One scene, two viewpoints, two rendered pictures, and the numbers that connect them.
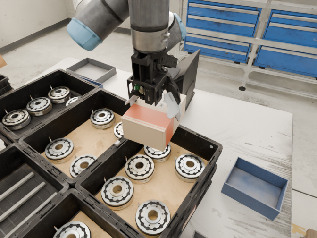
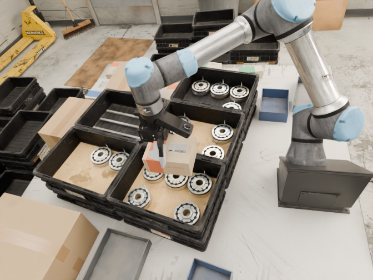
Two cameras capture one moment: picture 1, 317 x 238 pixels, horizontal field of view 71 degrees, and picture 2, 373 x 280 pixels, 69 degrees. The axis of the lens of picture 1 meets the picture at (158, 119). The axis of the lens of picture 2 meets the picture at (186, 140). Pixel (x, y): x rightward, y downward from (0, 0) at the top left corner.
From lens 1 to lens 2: 0.83 m
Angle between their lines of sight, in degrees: 57
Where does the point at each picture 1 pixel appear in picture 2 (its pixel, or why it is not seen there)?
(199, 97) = (342, 221)
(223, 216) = (171, 267)
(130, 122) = not seen: hidden behind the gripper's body
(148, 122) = (150, 148)
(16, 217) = (133, 131)
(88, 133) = (204, 133)
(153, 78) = (146, 126)
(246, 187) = not seen: outside the picture
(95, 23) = not seen: hidden behind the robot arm
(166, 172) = (180, 199)
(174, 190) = (165, 209)
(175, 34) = (326, 128)
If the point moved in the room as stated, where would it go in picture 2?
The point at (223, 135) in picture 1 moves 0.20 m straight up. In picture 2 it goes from (278, 261) to (285, 242)
